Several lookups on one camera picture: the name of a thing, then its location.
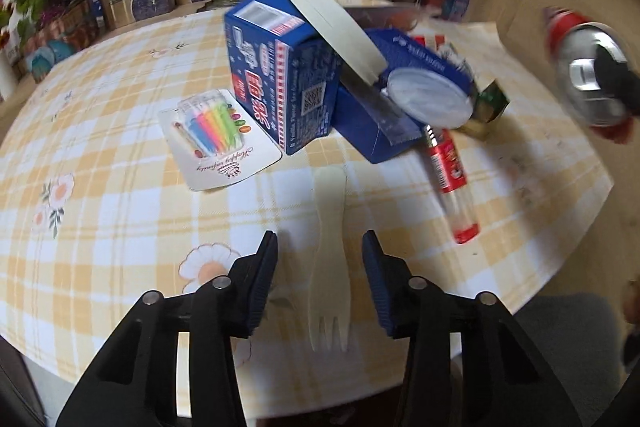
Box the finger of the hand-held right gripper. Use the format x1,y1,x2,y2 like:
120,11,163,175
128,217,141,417
595,47,640,120

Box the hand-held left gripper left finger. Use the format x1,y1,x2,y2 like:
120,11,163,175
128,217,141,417
56,230,279,427

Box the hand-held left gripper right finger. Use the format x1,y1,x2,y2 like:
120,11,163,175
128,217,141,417
362,230,583,427

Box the red metal can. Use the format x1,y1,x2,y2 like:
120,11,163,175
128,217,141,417
542,6,638,142

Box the wooden fork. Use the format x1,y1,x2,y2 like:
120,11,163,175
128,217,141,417
306,168,351,354

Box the red lighter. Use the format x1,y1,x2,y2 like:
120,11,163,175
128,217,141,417
424,124,481,245

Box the gold green foil packet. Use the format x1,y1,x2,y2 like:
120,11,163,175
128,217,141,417
467,79,512,138

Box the yellow plaid tablecloth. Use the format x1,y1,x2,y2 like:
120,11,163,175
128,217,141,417
0,7,615,420

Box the birthday candle pack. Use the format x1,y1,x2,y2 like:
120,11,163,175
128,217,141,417
159,89,283,192

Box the flat blue coffee box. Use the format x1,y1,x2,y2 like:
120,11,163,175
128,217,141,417
332,27,476,164

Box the small blue box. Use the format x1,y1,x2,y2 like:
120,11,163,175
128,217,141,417
444,0,472,24

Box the white round lid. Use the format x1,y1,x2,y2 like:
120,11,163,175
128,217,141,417
387,68,473,129

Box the person's grey fuzzy clothing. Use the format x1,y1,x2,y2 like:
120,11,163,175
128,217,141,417
515,297,626,427

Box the blue printed carton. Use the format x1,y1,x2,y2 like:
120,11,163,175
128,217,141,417
223,0,343,156

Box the red clear plastic wrapper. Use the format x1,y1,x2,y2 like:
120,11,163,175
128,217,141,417
345,4,421,32

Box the gold decorative tray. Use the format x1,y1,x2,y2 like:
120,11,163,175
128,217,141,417
205,0,253,12

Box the striped woven basket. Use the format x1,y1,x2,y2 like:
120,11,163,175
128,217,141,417
27,0,103,82

